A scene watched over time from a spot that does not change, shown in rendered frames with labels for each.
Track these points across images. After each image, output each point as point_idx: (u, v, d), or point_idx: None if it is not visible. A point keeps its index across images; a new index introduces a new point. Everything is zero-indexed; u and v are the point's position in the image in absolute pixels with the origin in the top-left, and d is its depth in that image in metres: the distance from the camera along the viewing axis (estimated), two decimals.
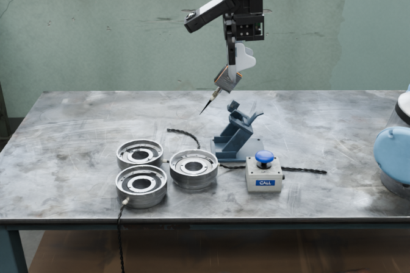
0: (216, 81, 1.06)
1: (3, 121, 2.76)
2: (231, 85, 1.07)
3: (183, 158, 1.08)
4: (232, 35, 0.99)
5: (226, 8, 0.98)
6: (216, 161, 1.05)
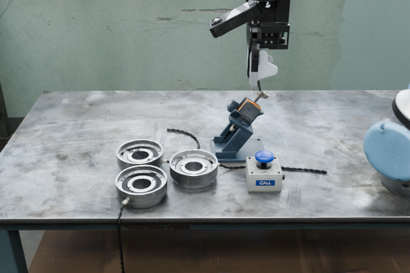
0: None
1: (3, 121, 2.76)
2: (251, 117, 1.11)
3: (183, 158, 1.08)
4: (256, 42, 1.00)
5: (253, 15, 0.99)
6: (216, 161, 1.05)
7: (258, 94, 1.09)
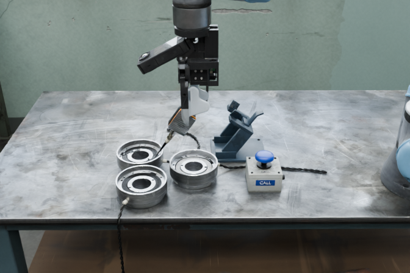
0: (169, 124, 1.03)
1: (3, 121, 2.76)
2: (185, 128, 1.04)
3: (183, 158, 1.08)
4: (185, 80, 0.96)
5: (180, 51, 0.95)
6: (216, 161, 1.05)
7: None
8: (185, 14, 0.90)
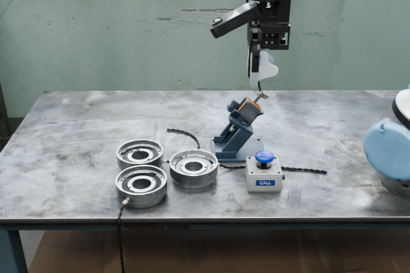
0: None
1: (3, 121, 2.76)
2: (251, 117, 1.11)
3: (183, 158, 1.08)
4: (257, 43, 1.00)
5: (254, 16, 0.99)
6: (216, 161, 1.05)
7: (258, 94, 1.09)
8: None
